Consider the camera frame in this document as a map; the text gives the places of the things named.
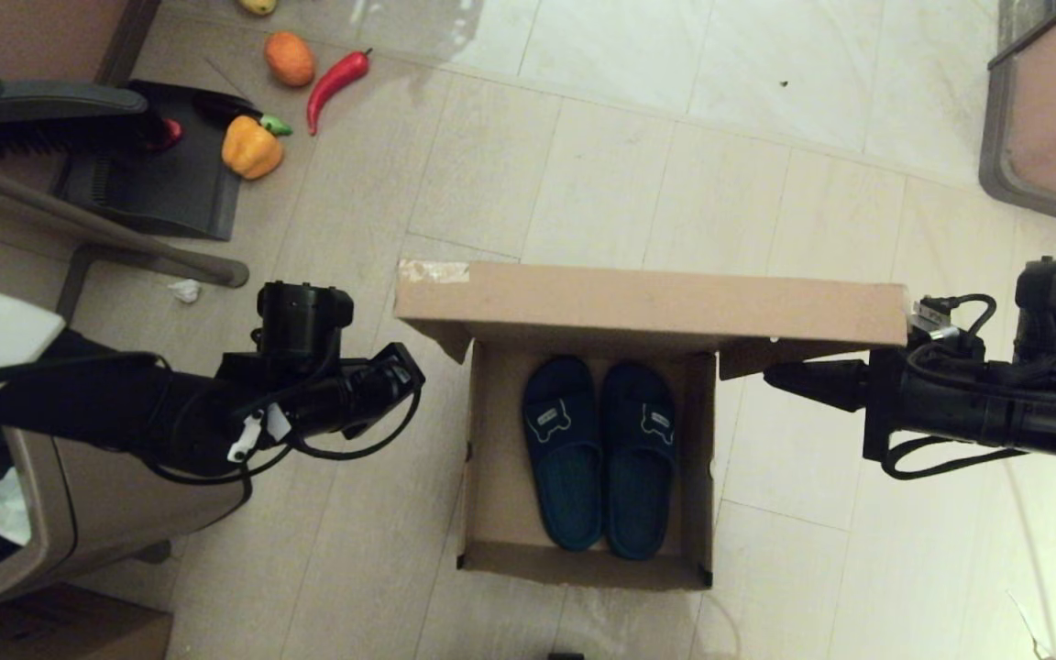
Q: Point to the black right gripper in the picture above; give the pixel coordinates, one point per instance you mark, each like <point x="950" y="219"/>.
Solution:
<point x="931" y="403"/>

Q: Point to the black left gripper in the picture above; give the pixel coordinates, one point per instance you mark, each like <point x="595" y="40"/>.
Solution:
<point x="372" y="390"/>

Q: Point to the brown cardboard shoe box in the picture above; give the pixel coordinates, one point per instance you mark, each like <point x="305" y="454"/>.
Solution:
<point x="656" y="307"/>

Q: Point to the dark blue rubber slipper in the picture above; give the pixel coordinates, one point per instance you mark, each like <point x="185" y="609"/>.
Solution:
<point x="565" y="477"/>
<point x="638" y="495"/>

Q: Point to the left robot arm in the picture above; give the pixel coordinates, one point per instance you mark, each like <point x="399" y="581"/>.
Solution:
<point x="125" y="403"/>

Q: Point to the white crumpled tissue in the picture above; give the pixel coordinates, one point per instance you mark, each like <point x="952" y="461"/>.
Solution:
<point x="185" y="291"/>

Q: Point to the yellow toy bell pepper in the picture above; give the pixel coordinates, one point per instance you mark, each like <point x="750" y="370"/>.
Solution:
<point x="251" y="149"/>

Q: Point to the black plastic dustpan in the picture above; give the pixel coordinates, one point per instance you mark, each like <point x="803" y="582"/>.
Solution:
<point x="170" y="188"/>

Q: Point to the red toy chili pepper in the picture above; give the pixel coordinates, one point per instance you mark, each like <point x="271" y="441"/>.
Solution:
<point x="334" y="81"/>

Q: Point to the dark purple toy eggplant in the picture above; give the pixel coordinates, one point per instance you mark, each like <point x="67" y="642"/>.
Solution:
<point x="221" y="107"/>

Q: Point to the small red toy fruit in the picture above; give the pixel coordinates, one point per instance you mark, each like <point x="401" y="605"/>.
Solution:
<point x="170" y="134"/>

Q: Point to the brown plastic trash bin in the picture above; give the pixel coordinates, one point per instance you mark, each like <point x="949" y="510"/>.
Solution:
<point x="79" y="532"/>

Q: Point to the orange toy fruit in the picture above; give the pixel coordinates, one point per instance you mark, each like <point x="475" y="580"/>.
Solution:
<point x="289" y="59"/>

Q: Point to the yellow toy fruit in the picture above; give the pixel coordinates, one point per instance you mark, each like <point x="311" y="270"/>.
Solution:
<point x="258" y="5"/>

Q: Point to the black broom brush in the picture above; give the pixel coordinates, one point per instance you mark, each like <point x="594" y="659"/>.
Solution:
<point x="42" y="101"/>

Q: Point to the brown cabinet panel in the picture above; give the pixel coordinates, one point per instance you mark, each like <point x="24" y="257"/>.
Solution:
<point x="33" y="37"/>

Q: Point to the grey metal furniture frame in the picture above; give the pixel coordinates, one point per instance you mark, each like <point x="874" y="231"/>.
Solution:
<point x="125" y="236"/>

